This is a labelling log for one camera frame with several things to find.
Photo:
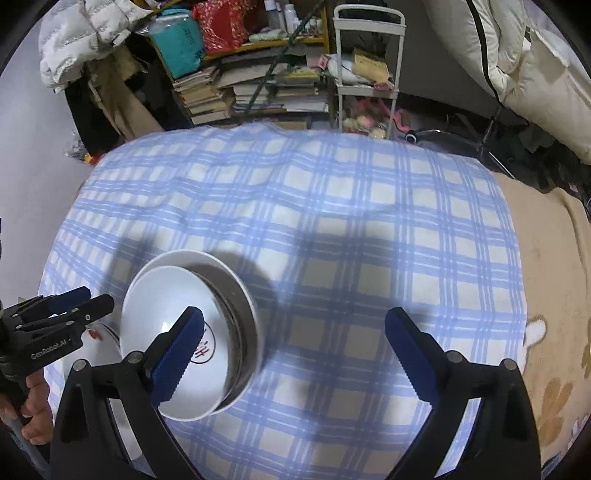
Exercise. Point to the beige floral blanket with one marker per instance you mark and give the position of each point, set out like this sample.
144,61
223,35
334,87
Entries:
554,277

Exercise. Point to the pink cloth bundle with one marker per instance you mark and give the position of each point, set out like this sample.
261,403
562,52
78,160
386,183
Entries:
364,121

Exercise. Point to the teal bag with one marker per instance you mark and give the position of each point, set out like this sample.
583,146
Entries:
180,44

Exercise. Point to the black hanging garment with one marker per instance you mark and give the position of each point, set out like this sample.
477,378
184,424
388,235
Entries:
92,115

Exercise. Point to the blue and red patterned bowl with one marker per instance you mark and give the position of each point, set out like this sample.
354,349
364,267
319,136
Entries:
147,304

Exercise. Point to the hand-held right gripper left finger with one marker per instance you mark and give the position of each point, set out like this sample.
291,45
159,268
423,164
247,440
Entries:
180,364

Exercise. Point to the blue checked blanket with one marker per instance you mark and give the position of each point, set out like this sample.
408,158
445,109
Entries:
346,230

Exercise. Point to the stack of old brown books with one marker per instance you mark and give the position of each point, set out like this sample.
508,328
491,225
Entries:
201,94

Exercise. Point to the cream down jacket black trim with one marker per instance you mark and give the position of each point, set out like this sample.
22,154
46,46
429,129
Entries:
531,60

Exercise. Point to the white down jacket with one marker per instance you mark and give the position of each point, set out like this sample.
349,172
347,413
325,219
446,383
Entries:
87,32

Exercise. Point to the yellow wooden bookshelf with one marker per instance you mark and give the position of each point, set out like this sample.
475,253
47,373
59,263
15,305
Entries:
277,44

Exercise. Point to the stack of magazines and books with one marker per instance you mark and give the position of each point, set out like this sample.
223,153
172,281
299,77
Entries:
286,92

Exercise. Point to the white metal cart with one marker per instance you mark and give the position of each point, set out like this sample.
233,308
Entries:
367,14

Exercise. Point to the yellow paper packet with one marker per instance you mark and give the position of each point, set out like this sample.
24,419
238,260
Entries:
371,64

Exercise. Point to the group of white bottles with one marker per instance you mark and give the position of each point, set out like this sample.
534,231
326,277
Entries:
288,14

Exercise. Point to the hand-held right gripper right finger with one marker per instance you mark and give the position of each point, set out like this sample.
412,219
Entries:
411,355

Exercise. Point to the red patterned bag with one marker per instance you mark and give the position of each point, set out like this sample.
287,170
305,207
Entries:
224,25

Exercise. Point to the black tripod stand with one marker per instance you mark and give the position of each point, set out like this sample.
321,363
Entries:
490,131

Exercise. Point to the white bowl orange print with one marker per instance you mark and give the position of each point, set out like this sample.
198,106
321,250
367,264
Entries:
244,332

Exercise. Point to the beige hanging garment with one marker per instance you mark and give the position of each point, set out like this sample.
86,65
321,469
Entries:
124,101

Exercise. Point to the green pole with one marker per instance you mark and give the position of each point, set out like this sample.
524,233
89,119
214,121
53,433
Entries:
277,64

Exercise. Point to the plastic bag of snacks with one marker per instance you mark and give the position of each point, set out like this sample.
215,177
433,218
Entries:
83,150

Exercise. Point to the person's left hand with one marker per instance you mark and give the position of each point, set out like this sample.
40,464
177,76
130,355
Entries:
39,406

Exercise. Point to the white cherry print plate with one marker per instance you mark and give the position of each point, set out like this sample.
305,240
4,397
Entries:
106,355

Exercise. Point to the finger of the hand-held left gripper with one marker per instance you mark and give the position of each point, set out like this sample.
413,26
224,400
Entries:
94,310
69,298

